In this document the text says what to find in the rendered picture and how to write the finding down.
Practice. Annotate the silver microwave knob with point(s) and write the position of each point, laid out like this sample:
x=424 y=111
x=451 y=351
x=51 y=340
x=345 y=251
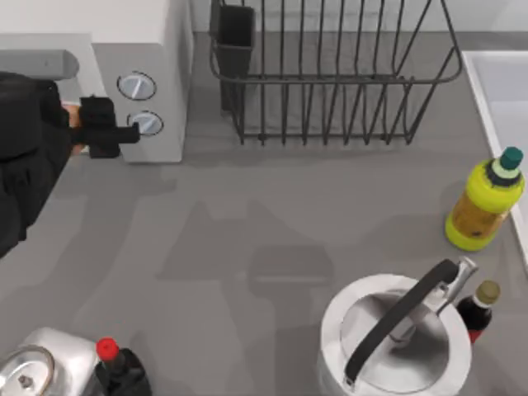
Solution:
x=136 y=86
x=149 y=123

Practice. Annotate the pale microwave door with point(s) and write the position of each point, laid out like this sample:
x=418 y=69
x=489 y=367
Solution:
x=87 y=66

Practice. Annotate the pale microwave oven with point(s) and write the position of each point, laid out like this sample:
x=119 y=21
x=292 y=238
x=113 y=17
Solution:
x=165 y=82

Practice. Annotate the black cutlery holder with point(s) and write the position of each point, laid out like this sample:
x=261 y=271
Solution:
x=233 y=37

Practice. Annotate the black bottle with red cap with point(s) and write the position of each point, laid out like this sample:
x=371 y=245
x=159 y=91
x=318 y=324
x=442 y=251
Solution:
x=119 y=373

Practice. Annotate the yellow-green bottle with green cap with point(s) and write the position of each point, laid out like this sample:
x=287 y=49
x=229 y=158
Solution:
x=482 y=206

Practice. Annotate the white sink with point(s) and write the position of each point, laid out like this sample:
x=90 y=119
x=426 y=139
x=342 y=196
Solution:
x=501 y=111

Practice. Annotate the dark bottle with olive cap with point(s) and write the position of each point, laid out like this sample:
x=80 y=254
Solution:
x=478 y=313

